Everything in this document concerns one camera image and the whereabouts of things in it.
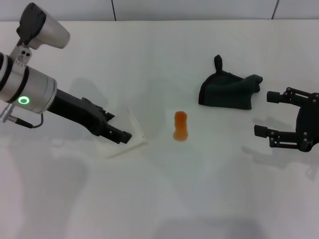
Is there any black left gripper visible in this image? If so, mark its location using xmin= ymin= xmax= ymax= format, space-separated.
xmin=46 ymin=88 xmax=133 ymax=145

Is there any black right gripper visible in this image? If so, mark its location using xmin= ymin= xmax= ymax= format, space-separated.
xmin=254 ymin=87 xmax=319 ymax=152

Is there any brown water stain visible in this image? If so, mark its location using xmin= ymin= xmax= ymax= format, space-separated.
xmin=172 ymin=111 xmax=189 ymax=142

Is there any white paper cup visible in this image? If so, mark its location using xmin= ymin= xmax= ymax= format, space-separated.
xmin=96 ymin=107 xmax=149 ymax=160

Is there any dark blue rag with loop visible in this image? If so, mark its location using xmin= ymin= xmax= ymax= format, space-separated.
xmin=198 ymin=54 xmax=264 ymax=111

